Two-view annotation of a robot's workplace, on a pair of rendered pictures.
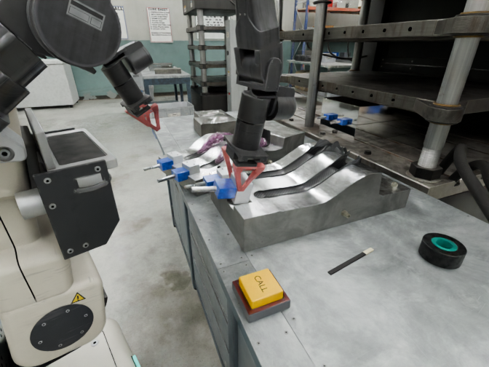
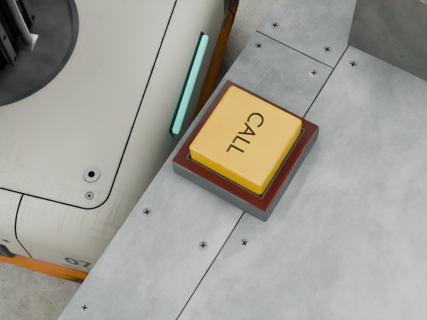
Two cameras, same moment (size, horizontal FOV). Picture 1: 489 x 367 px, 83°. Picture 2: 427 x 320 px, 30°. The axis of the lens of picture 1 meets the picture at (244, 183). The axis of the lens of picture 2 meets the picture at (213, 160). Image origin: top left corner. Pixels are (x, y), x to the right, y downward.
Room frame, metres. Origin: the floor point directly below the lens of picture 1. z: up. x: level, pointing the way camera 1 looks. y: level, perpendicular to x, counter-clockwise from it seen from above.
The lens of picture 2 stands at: (0.21, -0.23, 1.35)
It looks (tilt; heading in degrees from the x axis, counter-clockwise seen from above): 65 degrees down; 59
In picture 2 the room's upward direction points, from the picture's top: 5 degrees counter-clockwise
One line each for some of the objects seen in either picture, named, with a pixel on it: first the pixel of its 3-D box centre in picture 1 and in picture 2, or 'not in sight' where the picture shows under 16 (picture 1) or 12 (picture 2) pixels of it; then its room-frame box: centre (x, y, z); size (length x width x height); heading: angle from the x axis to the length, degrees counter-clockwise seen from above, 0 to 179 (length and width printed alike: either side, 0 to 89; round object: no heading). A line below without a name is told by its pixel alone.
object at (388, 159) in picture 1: (374, 130); not in sight; (1.58, -0.76, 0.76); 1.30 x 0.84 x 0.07; 23
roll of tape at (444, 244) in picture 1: (441, 250); not in sight; (0.47, -0.43, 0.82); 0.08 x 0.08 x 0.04
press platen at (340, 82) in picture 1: (384, 96); not in sight; (1.57, -0.77, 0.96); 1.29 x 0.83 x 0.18; 23
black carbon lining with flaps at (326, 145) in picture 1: (303, 166); not in sight; (0.70, -0.16, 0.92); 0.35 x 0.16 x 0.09; 113
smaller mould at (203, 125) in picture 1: (215, 125); not in sight; (1.43, 0.15, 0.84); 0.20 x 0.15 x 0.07; 113
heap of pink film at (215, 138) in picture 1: (234, 140); not in sight; (0.99, 0.04, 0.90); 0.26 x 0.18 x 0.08; 130
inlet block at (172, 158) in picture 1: (162, 164); not in sight; (0.86, 0.28, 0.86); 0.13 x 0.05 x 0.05; 130
